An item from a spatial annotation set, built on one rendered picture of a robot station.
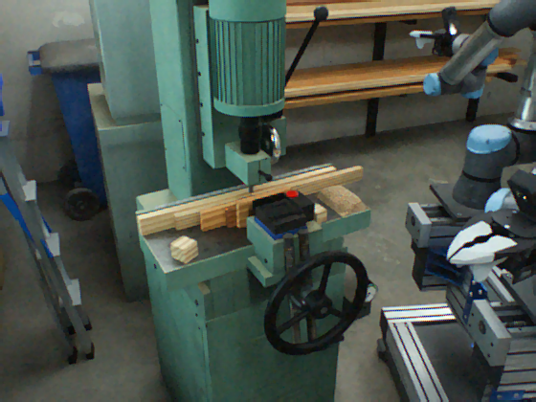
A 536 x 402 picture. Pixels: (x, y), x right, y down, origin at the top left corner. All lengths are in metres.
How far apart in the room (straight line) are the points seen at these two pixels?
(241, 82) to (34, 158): 2.69
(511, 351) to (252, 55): 0.91
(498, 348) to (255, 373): 0.66
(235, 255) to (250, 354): 0.35
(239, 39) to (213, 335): 0.74
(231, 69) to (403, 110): 3.38
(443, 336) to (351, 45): 2.52
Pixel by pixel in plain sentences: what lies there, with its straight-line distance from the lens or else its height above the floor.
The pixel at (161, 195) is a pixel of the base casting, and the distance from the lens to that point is 1.76.
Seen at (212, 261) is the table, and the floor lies 0.89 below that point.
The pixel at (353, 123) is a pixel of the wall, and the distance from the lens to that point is 4.30.
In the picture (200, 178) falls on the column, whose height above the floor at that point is 0.93.
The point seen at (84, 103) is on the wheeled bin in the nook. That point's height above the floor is 0.71.
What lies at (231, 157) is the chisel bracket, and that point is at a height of 1.04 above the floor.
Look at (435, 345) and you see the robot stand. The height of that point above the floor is 0.21.
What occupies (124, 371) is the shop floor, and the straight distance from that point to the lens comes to 2.29.
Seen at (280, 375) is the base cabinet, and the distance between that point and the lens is 1.65.
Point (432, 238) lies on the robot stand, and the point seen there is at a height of 0.72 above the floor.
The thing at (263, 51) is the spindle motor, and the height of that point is 1.35.
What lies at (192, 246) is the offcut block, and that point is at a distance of 1.25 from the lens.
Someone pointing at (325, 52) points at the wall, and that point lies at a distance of 3.99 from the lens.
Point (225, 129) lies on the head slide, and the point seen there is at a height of 1.11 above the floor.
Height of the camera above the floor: 1.63
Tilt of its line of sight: 29 degrees down
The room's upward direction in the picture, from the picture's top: straight up
